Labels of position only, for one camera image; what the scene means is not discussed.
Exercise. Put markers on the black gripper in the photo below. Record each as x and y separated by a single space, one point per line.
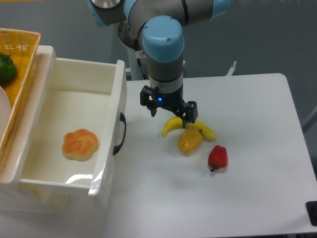
169 96

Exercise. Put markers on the white top drawer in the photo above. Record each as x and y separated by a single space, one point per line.
81 95

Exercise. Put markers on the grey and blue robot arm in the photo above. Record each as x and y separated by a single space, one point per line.
157 29

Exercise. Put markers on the white plastic drawer cabinet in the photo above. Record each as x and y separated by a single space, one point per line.
17 195

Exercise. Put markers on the yellow banana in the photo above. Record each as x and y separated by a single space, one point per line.
177 123

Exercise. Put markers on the yellow bell pepper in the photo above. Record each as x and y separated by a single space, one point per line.
190 140

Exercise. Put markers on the red bell pepper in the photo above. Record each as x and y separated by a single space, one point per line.
218 158

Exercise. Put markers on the orange bread roll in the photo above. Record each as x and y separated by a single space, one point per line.
79 145

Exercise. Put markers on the yellow woven basket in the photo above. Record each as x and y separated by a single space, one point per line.
21 45

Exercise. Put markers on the white plate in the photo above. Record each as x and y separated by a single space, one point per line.
5 111

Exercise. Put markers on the green bell pepper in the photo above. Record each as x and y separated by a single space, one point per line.
8 70

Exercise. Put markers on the black corner object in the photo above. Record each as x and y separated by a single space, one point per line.
311 207

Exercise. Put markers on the black drawer handle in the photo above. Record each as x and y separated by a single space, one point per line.
119 133

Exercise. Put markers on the white table bracket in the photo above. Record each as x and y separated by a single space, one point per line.
232 69

